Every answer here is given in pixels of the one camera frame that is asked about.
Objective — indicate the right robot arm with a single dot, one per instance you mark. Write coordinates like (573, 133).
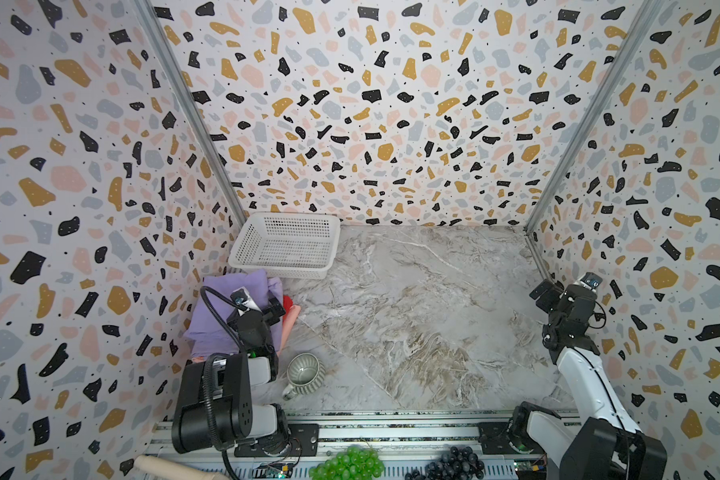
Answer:
(609, 443)

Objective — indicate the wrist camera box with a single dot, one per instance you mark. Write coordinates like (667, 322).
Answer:
(242, 300)
(590, 280)

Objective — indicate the purple SHINE t-shirt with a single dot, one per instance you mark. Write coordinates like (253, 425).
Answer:
(258, 284)

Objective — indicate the small green circuit board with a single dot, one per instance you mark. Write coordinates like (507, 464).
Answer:
(276, 470)

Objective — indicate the corner aluminium post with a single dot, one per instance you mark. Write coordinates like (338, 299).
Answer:
(164, 53)
(644, 18)

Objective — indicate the dark purple grape bunch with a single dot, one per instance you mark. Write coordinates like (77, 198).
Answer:
(457, 463)

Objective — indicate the wooden rolling pin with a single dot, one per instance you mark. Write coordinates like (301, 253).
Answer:
(164, 469)

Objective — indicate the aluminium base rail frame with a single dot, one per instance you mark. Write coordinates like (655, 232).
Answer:
(404, 441)

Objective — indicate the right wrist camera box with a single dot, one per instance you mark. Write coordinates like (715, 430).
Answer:
(590, 280)

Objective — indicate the white plastic laundry basket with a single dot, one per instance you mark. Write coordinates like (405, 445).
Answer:
(287, 245)

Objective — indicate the right small circuit board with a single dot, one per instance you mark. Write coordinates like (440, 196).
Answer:
(530, 470)

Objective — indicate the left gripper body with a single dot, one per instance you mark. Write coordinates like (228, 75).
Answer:
(266, 318)

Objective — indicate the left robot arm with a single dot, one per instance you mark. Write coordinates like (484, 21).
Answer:
(215, 408)

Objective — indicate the folded red t-shirt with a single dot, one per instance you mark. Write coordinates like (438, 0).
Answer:
(283, 307)

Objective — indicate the folded purple t-shirt on stack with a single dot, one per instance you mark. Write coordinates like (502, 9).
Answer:
(206, 336)

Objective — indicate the green grape bunch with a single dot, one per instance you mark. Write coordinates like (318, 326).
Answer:
(353, 463)

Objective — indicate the folded pink t-shirt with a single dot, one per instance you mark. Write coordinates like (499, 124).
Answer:
(288, 323)

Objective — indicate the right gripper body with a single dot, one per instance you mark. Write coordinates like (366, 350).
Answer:
(553, 294)

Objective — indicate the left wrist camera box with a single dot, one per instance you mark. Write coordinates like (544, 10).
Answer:
(242, 300)

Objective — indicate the right corner aluminium post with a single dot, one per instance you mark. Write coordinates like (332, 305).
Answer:
(644, 18)

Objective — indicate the left corner aluminium post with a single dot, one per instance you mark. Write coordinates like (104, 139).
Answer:
(164, 53)

